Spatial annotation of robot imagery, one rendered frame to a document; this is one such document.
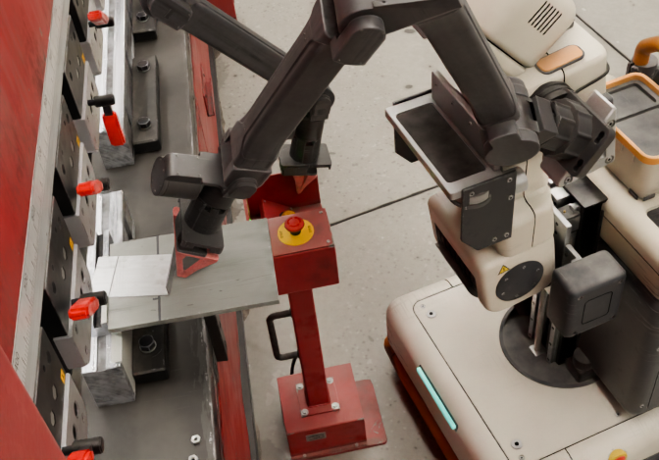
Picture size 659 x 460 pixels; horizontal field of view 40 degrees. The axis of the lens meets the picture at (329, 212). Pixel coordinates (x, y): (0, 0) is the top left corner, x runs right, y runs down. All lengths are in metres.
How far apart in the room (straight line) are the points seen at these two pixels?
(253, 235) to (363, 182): 1.53
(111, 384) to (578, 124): 0.79
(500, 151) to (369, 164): 1.82
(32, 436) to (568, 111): 1.17
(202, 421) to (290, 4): 2.67
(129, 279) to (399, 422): 1.13
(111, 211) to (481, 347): 0.99
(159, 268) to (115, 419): 0.24
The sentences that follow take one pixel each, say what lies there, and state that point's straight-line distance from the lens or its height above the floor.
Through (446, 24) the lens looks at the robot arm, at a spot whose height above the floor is 1.50.
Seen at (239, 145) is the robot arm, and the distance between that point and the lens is 1.21.
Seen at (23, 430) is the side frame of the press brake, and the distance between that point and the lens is 0.21.
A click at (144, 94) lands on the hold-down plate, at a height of 0.91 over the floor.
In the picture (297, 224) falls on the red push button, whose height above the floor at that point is 0.81.
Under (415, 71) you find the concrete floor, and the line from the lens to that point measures 3.44.
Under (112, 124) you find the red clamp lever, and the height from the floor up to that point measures 1.20.
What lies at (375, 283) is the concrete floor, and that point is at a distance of 2.70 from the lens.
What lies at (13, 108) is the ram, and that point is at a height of 1.48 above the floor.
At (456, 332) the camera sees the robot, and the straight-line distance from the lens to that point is 2.23.
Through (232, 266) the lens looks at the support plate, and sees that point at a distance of 1.45.
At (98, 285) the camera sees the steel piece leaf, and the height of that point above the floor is 1.00.
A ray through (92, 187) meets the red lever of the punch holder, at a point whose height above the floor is 1.31.
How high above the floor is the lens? 2.07
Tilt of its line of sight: 45 degrees down
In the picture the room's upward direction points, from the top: 7 degrees counter-clockwise
